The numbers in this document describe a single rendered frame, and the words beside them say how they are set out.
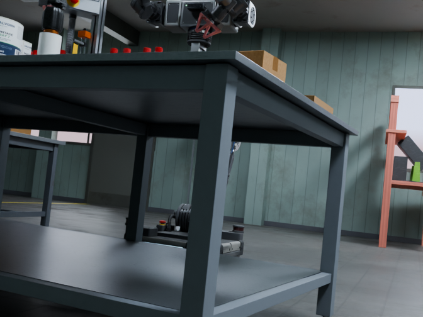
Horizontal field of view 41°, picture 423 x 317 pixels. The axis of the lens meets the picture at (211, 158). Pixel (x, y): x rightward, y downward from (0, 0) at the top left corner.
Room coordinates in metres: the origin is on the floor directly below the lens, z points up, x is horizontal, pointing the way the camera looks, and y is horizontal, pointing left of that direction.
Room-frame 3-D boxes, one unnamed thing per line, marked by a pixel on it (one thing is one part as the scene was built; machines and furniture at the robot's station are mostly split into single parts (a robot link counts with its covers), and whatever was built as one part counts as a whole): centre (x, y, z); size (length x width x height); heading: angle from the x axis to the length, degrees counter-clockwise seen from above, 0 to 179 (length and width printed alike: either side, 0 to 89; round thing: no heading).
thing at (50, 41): (2.24, 0.70, 1.03); 0.09 x 0.09 x 0.30
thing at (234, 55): (2.30, 0.61, 0.82); 2.10 x 1.31 x 0.02; 63
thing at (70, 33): (2.69, 0.74, 1.18); 0.04 x 0.04 x 0.21
